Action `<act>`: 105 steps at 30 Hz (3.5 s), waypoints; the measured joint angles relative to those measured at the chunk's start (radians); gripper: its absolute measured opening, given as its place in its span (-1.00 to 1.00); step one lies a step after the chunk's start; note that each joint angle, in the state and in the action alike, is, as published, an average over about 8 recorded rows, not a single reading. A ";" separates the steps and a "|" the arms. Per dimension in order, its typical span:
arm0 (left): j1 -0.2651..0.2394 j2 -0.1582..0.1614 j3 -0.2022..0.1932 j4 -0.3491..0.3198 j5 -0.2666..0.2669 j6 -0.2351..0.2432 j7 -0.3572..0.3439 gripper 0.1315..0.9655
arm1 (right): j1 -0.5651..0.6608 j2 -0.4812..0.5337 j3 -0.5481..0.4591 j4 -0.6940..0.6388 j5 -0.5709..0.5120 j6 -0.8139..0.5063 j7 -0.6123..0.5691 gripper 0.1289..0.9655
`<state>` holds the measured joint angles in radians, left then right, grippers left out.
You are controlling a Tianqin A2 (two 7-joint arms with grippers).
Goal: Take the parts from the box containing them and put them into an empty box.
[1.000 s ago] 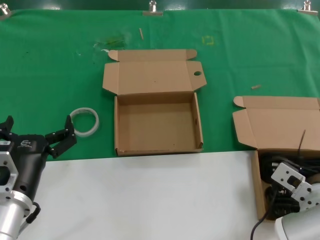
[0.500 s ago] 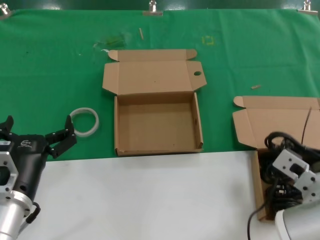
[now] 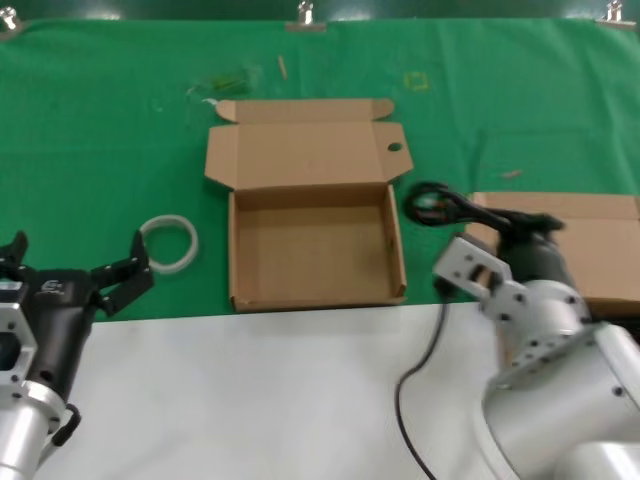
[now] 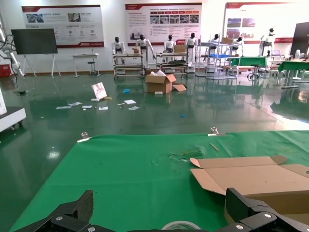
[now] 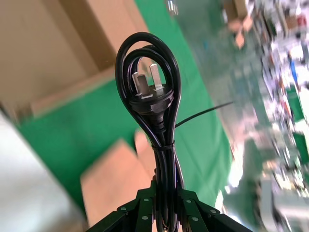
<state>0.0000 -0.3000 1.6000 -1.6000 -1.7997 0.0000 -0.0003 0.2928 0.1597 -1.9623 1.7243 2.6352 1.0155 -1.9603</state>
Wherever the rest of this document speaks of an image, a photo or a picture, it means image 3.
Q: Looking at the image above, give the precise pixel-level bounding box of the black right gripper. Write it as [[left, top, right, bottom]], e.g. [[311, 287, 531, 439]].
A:
[[499, 213, 576, 287]]

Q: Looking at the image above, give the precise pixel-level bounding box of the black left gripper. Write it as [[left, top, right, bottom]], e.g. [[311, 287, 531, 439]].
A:
[[0, 229, 155, 404]]

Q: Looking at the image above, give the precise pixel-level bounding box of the black power cable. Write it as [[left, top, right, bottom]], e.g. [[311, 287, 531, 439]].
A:
[[403, 181, 532, 236]]

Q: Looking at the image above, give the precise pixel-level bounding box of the cardboard parts box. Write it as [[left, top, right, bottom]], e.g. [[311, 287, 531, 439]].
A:
[[464, 191, 640, 317]]

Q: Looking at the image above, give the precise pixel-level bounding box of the open cardboard box with hole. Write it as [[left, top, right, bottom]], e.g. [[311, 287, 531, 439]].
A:
[[203, 98, 414, 314]]

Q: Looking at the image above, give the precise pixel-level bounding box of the clear tape roll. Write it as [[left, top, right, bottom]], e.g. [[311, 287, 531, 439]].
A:
[[139, 213, 200, 275]]

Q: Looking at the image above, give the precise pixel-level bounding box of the green table cloth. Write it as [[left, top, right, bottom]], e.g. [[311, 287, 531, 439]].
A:
[[0, 18, 640, 324]]

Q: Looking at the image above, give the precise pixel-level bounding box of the silver binder clip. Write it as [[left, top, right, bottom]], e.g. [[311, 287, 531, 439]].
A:
[[0, 10, 24, 41], [594, 0, 640, 32], [285, 0, 327, 34]]

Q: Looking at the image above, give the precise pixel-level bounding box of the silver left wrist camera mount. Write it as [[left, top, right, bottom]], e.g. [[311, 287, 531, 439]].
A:
[[0, 287, 39, 401]]

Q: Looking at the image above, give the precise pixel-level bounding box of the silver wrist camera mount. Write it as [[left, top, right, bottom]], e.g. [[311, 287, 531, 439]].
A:
[[0, 287, 39, 401], [432, 234, 516, 314]]

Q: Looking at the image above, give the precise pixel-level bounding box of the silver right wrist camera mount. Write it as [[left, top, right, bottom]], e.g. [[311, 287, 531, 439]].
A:
[[432, 234, 516, 314]]

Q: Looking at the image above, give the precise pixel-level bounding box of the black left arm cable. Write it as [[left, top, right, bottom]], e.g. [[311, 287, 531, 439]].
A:
[[49, 403, 82, 449]]

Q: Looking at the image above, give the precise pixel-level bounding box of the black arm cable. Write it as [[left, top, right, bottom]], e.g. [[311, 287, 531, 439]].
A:
[[49, 403, 82, 449], [396, 277, 456, 480]]

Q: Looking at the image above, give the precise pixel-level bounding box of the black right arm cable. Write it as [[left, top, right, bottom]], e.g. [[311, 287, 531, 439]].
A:
[[396, 277, 456, 480]]

